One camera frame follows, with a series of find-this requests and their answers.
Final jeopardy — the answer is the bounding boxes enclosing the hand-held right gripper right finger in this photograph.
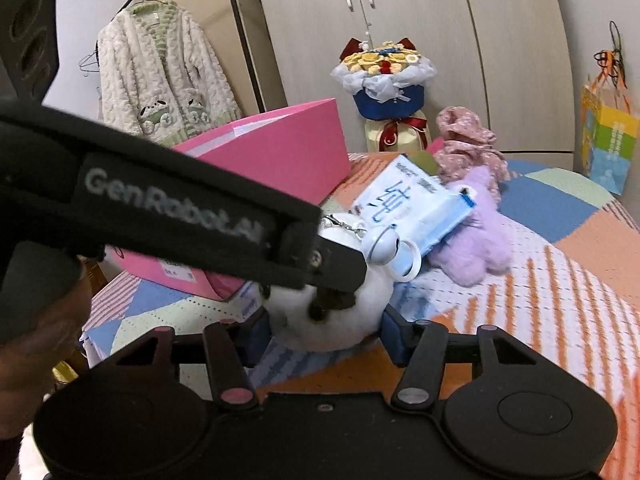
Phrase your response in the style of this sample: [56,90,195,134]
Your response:
[382,305,543,408]

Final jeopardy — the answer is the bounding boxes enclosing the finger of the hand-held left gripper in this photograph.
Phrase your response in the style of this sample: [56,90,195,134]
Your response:
[280,222,368,293]

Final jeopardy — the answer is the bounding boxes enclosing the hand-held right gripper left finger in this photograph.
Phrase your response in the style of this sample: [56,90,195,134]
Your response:
[107,307,273,408]

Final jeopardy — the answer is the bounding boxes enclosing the white and pink tissue packet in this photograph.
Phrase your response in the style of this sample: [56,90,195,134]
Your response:
[220,280,271,323]

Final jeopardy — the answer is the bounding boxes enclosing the white keychain toy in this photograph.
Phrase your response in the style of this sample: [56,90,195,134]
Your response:
[320,215,423,281]

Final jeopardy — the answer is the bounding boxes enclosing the white panda plush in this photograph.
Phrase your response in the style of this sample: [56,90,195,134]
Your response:
[262,200,396,352]

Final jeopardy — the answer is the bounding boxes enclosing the blue and white tissue packet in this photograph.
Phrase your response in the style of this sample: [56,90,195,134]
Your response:
[352,154,476,258]

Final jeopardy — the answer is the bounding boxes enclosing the pink storage box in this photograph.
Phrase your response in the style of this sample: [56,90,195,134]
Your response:
[107,99,353,301]

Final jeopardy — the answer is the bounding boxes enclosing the purple plush toy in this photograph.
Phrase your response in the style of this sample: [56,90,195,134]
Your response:
[430,165,513,288]

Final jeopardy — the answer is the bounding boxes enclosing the pink floral cloth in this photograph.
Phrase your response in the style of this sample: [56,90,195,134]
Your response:
[432,106,511,201]

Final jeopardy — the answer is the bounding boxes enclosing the person's left hand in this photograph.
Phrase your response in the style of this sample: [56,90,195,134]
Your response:
[0,265,93,441]

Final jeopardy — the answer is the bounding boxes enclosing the cream fluffy cardigan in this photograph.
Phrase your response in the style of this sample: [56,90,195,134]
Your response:
[95,0,243,148]

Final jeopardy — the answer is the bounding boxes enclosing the cream vase with red ribbon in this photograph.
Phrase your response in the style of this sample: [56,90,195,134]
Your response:
[363,105,433,153]

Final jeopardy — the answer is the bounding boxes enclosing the patchwork blanket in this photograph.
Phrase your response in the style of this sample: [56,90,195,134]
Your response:
[82,152,640,480]

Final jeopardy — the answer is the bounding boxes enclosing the black clothes rack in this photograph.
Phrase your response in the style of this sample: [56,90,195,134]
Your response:
[115,0,268,116]

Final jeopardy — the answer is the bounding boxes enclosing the knitted flower bouquet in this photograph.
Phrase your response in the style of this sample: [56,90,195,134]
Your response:
[330,37,438,121]

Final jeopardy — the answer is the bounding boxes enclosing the beige wardrobe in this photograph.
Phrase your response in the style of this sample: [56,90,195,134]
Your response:
[250,0,576,158]

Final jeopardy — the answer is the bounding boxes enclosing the colourful gift bag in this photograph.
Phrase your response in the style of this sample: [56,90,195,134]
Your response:
[580,77,640,196]

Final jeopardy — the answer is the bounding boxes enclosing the wire clothes hanger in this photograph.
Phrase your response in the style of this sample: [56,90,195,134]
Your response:
[77,0,171,78]

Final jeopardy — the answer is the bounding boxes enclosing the orange hanging strings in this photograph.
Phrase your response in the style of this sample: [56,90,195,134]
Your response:
[594,21,628,91]

